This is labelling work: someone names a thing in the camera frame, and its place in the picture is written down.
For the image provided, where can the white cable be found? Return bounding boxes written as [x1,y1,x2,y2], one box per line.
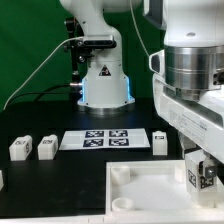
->
[2,36,84,111]

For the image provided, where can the black cable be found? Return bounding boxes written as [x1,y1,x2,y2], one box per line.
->
[3,83,73,111]

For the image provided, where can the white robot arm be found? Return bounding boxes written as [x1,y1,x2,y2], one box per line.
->
[60,0,224,163]

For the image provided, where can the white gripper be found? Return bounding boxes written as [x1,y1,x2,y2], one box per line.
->
[149,49,224,179]

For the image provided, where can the black camera on stand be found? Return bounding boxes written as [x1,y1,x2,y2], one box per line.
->
[63,17,117,99]

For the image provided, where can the white square tabletop with sockets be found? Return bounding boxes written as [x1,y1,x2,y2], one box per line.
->
[105,159,224,216]

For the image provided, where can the white sheet with four tags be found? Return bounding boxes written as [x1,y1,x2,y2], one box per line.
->
[60,128,150,150]

